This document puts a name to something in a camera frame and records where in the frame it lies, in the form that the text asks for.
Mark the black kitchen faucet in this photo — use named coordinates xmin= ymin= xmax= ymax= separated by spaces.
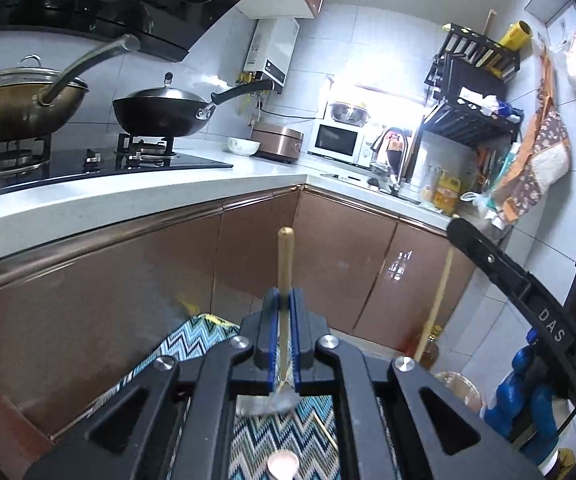
xmin=370 ymin=126 xmax=414 ymax=197

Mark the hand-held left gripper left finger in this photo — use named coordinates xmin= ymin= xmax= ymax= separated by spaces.
xmin=23 ymin=288 xmax=282 ymax=480

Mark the white microwave oven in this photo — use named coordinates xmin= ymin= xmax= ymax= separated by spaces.
xmin=308 ymin=117 xmax=369 ymax=166

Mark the white bowl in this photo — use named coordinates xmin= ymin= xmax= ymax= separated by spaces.
xmin=226 ymin=136 xmax=261 ymax=156

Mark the yellow oil bottle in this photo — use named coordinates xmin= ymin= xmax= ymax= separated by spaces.
xmin=435 ymin=170 xmax=462 ymax=216

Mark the steel pot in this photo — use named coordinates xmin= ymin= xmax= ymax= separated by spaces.
xmin=329 ymin=101 xmax=372 ymax=128

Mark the wooden chopstick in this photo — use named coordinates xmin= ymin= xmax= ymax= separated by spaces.
xmin=414 ymin=247 xmax=455 ymax=364
xmin=317 ymin=420 xmax=337 ymax=450
xmin=276 ymin=227 xmax=297 ymax=397

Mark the yellow wrap roll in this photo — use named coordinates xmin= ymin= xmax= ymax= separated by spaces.
xmin=496 ymin=21 xmax=534 ymax=51

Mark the large cooking oil jug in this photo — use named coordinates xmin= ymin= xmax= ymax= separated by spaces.
xmin=408 ymin=325 xmax=444 ymax=369

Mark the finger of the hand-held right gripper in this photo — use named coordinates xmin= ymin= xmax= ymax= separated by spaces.
xmin=446 ymin=215 xmax=576 ymax=415

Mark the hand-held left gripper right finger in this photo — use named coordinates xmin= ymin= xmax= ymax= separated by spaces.
xmin=290 ymin=287 xmax=544 ymax=480

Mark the black cable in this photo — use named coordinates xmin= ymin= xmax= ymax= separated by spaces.
xmin=557 ymin=400 xmax=576 ymax=437

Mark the clear plastic bottle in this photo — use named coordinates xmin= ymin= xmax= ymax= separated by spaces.
xmin=420 ymin=165 xmax=439 ymax=204

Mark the brown kitchen base cabinet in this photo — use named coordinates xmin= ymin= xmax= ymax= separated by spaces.
xmin=0 ymin=182 xmax=479 ymax=456

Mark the brown patterned apron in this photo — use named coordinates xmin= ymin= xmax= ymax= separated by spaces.
xmin=488 ymin=54 xmax=572 ymax=224

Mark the copper rice cooker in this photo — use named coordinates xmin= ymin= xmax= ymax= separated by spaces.
xmin=250 ymin=121 xmax=304 ymax=165

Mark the black dish rack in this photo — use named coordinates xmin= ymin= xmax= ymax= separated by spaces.
xmin=420 ymin=22 xmax=524 ymax=197

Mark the pink ceramic spoon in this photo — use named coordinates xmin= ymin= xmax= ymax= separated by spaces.
xmin=267 ymin=451 xmax=300 ymax=480

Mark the zigzag patterned table cloth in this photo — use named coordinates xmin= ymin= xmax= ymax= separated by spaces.
xmin=88 ymin=312 xmax=404 ymax=480

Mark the beige trash bin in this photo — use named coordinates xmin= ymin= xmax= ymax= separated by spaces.
xmin=433 ymin=371 xmax=484 ymax=414

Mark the clear plastic utensil holder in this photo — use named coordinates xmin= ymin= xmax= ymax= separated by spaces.
xmin=235 ymin=385 xmax=302 ymax=417

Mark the brass wok with glass lid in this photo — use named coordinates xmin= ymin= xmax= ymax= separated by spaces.
xmin=0 ymin=34 xmax=142 ymax=144

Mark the black gas stove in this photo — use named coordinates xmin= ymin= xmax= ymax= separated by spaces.
xmin=0 ymin=132 xmax=234 ymax=194

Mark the person's right hand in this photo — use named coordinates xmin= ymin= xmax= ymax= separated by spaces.
xmin=485 ymin=342 xmax=572 ymax=444

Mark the white water heater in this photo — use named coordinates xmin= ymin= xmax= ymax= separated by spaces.
xmin=242 ymin=17 xmax=301 ymax=95

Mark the black wok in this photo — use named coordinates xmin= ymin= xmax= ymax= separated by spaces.
xmin=112 ymin=73 xmax=274 ymax=139

